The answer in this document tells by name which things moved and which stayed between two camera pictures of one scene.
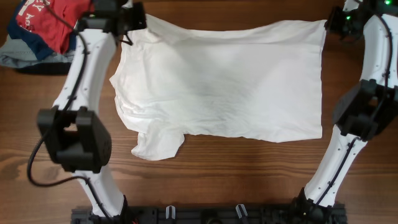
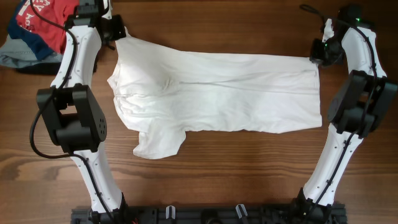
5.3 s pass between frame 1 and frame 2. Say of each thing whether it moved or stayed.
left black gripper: moved
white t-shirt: moved
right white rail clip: stayed
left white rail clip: stayed
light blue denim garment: stayed
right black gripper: moved
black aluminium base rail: stayed
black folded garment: stayed
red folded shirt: stayed
